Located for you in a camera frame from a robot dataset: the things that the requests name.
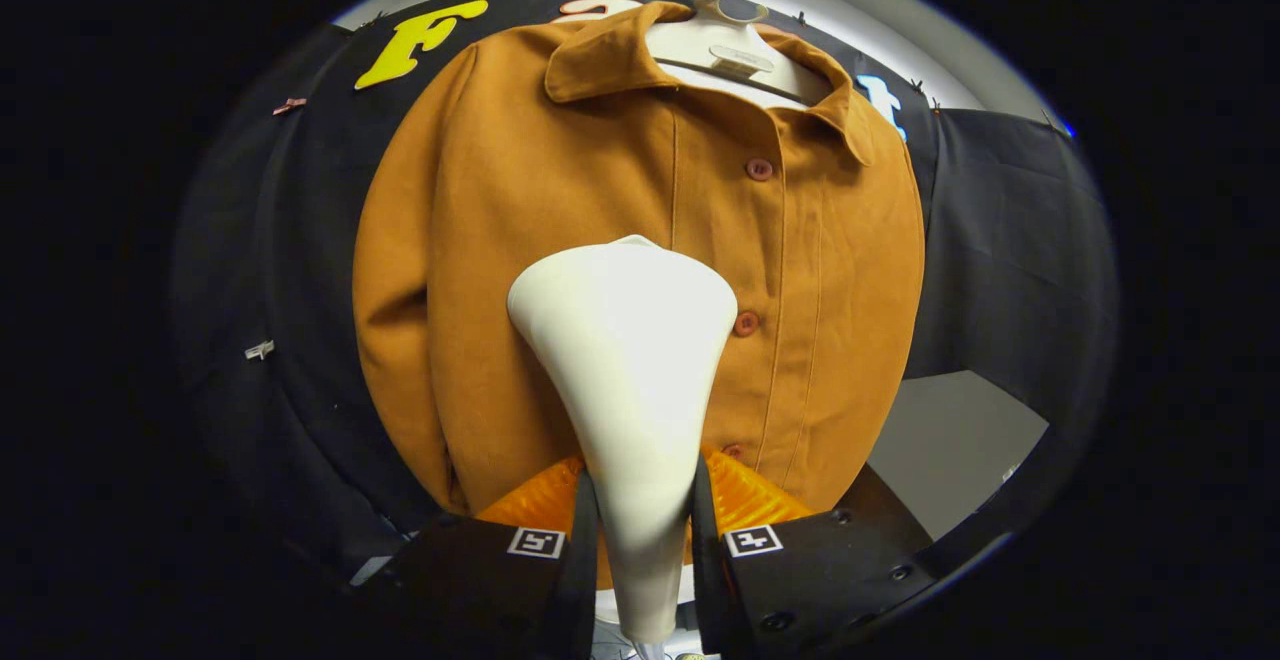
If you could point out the grey table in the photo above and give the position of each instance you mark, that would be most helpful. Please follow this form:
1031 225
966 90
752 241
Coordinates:
950 440

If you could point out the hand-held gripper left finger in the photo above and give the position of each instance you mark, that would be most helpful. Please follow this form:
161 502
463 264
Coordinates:
582 580

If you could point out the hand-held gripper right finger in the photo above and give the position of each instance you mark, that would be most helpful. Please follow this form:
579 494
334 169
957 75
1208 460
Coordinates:
708 580

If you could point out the white garment steamer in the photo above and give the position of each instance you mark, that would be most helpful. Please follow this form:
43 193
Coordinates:
630 360

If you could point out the white mannequin torso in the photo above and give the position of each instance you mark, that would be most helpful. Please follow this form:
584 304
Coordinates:
700 45

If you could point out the orange button-up shirt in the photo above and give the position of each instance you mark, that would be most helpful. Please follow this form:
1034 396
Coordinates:
480 240

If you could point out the red clip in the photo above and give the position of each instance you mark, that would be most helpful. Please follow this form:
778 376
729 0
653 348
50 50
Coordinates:
290 105

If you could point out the black backdrop cloth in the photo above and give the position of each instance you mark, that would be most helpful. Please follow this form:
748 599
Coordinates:
1000 240

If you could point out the white clip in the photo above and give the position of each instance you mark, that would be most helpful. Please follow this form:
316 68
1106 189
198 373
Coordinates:
259 350

